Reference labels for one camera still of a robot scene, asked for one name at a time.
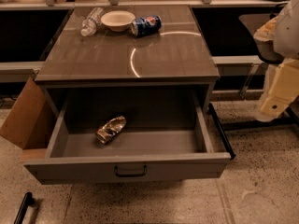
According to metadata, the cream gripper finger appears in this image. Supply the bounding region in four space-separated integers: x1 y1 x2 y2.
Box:
259 59 299 119

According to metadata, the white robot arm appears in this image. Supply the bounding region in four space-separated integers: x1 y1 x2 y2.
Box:
253 0 299 122

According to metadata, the grey cabinet with counter top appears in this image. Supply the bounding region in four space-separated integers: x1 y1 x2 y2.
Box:
36 6 219 109

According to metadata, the open grey top drawer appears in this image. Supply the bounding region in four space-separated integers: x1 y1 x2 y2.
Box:
24 88 231 184

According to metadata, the blue pepsi can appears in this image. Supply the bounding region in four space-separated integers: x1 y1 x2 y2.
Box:
131 15 162 37

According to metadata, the black office chair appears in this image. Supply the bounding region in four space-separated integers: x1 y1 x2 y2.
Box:
239 2 299 64

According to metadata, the white paper bowl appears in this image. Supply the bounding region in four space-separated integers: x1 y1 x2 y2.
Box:
101 10 135 32

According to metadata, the clear plastic water bottle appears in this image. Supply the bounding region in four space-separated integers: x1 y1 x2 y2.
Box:
80 7 103 36

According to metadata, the brown cardboard box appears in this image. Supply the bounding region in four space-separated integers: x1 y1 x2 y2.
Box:
0 78 56 149

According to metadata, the black drawer handle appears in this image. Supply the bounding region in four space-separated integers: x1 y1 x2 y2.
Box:
114 165 148 178

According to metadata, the black handle on floor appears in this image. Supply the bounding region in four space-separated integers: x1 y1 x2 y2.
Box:
13 192 35 224

